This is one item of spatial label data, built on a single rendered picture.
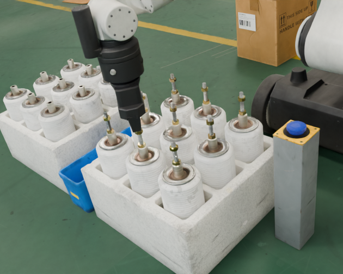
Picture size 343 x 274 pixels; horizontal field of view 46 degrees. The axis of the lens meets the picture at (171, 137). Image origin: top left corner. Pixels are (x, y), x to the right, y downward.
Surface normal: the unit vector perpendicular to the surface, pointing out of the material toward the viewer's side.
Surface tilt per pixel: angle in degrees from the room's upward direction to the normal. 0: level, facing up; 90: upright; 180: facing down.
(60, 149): 90
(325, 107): 46
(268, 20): 90
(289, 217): 90
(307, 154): 90
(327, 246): 0
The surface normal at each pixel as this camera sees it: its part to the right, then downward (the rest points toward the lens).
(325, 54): -0.72, 0.50
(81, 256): -0.15, -0.83
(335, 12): -0.64, -0.21
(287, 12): 0.64, 0.33
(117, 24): 0.46, 0.43
